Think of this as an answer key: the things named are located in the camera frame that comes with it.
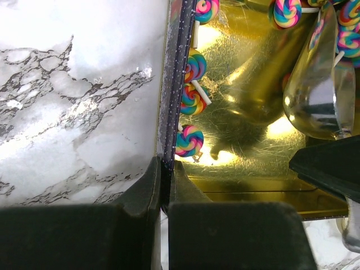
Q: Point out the hinged candy tin box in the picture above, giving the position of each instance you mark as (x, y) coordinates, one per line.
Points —
(248, 141)

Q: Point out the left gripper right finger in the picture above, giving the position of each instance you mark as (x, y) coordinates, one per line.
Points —
(232, 235)

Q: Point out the silver metal scoop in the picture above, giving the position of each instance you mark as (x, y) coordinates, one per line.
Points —
(320, 97)

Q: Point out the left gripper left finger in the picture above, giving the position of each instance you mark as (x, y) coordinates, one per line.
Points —
(122, 234)

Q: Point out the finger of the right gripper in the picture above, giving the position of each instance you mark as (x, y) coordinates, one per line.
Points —
(331, 166)

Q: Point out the gold jar lid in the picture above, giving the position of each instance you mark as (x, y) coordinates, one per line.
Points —
(342, 225)

